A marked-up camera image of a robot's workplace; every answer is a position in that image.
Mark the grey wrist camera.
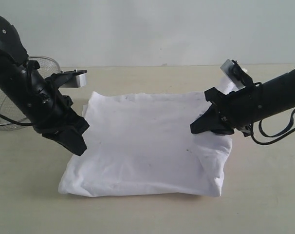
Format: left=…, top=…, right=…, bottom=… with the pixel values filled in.
left=221, top=59, right=254, bottom=90
left=45, top=69, right=87, bottom=89

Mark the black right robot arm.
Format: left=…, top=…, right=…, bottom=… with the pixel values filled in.
left=190, top=69, right=295, bottom=137

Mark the white t-shirt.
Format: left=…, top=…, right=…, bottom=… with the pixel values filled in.
left=58, top=91, right=232, bottom=197

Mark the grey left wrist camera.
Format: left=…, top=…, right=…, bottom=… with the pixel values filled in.
left=45, top=69, right=87, bottom=89

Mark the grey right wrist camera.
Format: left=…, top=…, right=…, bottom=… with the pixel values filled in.
left=221, top=59, right=254, bottom=90

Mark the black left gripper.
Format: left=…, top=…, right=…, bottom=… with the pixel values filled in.
left=30, top=90, right=90, bottom=156

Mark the metal mesh basket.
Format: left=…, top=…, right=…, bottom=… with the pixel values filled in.
left=0, top=56, right=61, bottom=131

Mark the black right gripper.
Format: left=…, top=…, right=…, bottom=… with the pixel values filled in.
left=190, top=85, right=263, bottom=135

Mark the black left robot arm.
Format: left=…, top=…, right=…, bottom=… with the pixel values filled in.
left=0, top=16, right=89, bottom=156

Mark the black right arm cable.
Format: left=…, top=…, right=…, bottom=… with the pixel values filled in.
left=251, top=106, right=295, bottom=146

